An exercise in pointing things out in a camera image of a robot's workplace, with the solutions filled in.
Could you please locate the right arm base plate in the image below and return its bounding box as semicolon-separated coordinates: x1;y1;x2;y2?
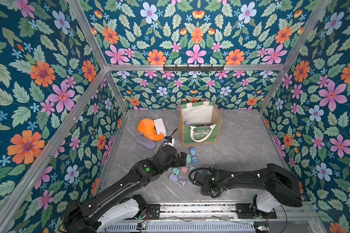
235;203;277;220

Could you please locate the white rectangular box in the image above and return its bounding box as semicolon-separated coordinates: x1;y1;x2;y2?
154;118;167;137

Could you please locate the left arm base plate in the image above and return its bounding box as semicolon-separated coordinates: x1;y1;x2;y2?
120;203;161;220

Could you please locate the purple oval case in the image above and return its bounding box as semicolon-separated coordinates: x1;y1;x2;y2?
135;136;157;150

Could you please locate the orange whale toy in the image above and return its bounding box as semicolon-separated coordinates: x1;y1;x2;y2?
137;118;164;141

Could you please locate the black hook rail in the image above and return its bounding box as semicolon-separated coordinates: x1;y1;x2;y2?
162;64;225;72

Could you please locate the blue hourglass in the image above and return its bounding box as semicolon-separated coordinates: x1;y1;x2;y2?
189;147;196;156

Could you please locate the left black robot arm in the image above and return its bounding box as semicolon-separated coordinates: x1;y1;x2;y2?
63;145;187;233

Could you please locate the green canvas Christmas bag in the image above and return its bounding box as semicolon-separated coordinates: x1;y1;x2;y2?
178;101;222;146

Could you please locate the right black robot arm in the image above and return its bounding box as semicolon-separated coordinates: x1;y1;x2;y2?
188;163;303;218

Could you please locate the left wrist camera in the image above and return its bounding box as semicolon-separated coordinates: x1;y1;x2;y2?
164;136;175;147

